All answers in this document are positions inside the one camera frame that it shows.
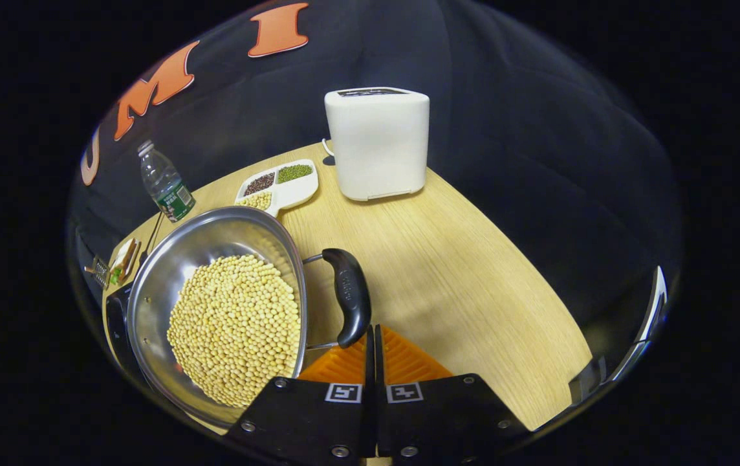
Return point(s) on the black induction cooktop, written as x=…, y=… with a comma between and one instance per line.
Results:
x=118, y=323

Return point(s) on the stainless steel pot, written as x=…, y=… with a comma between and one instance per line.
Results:
x=202, y=246

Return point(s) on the clear plastic water bottle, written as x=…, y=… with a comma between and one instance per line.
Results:
x=166, y=188

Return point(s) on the white toaster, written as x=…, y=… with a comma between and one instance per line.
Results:
x=376, y=149

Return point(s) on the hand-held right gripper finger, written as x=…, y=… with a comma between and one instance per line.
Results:
x=370, y=369
x=378, y=369

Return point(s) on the sandwich with lettuce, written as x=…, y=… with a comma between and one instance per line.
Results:
x=125, y=259

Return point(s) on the white divided bean dish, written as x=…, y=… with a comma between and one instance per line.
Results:
x=295, y=191

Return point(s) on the pile of soybeans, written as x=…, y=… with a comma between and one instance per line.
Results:
x=234, y=330

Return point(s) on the black backdrop cloth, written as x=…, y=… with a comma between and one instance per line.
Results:
x=506, y=162

